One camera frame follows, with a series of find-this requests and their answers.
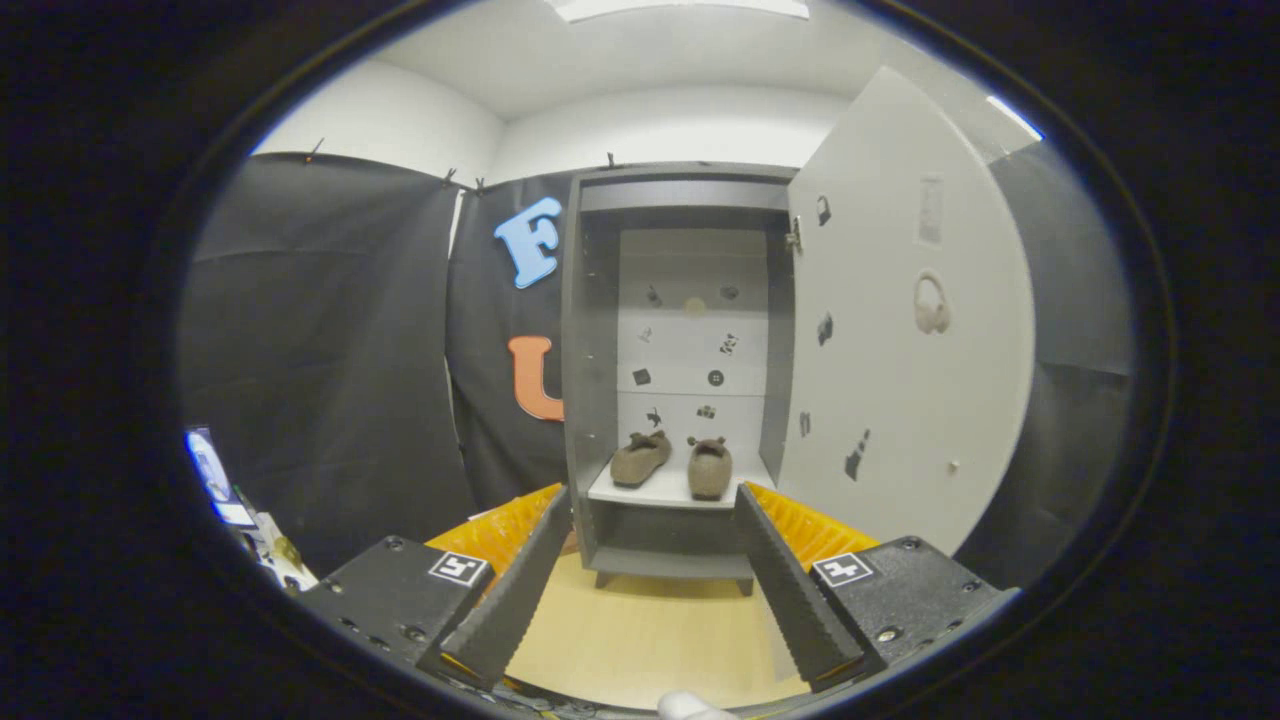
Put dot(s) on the brown fuzzy shoe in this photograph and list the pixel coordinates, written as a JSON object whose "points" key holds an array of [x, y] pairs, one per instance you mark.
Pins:
{"points": [[709, 468], [640, 460]]}

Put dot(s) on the black backdrop cloth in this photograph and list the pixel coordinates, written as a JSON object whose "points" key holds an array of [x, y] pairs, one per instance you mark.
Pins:
{"points": [[330, 350]]}

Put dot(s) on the long ceiling light panel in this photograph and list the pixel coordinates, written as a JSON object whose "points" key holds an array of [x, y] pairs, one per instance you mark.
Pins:
{"points": [[680, 8]]}

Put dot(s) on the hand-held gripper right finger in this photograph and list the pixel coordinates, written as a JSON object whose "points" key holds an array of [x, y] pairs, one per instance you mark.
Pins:
{"points": [[795, 610]]}

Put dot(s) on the white cluttered device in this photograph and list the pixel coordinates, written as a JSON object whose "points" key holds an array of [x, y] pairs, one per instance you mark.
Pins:
{"points": [[275, 555]]}

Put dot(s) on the dark grey shoe cabinet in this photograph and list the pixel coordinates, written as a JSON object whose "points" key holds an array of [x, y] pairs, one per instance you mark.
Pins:
{"points": [[598, 350]]}

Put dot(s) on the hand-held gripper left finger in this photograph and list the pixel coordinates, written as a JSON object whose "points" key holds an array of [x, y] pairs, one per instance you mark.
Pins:
{"points": [[515, 610]]}

